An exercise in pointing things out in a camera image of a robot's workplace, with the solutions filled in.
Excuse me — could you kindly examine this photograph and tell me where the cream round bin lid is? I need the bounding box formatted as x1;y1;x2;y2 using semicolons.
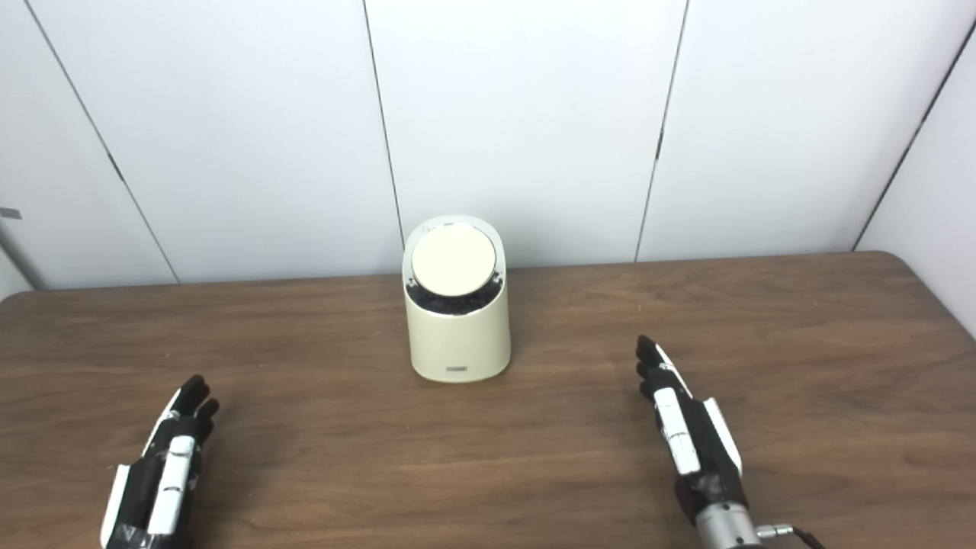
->
412;224;497;297

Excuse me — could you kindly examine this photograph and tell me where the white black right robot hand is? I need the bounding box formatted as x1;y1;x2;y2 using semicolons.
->
635;335;750;523

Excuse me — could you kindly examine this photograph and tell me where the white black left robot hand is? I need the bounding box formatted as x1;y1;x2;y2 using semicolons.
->
101;374;220;549

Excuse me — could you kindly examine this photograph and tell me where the cream-colored round bin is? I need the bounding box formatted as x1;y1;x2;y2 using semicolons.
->
402;215;512;384

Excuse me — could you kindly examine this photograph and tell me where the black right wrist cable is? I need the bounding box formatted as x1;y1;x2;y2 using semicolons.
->
755;523;828;549

